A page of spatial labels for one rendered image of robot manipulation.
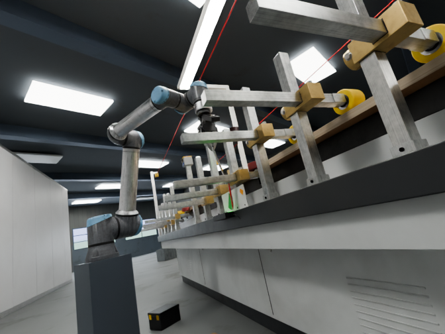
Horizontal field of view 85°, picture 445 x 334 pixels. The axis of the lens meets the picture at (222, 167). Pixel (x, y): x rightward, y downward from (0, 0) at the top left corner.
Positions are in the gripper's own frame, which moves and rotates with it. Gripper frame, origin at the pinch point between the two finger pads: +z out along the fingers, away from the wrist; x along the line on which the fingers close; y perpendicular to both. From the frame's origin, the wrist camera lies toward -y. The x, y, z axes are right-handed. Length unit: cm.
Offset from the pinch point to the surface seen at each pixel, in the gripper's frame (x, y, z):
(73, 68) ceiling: 87, 258, -230
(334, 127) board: -22, -51, 14
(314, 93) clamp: -6, -61, 8
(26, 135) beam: 197, 449, -209
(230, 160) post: -6.2, -3.9, 8.6
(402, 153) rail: -5, -77, 31
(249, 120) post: -5.9, -28.5, -0.3
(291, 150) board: -21.8, -28.9, 13.5
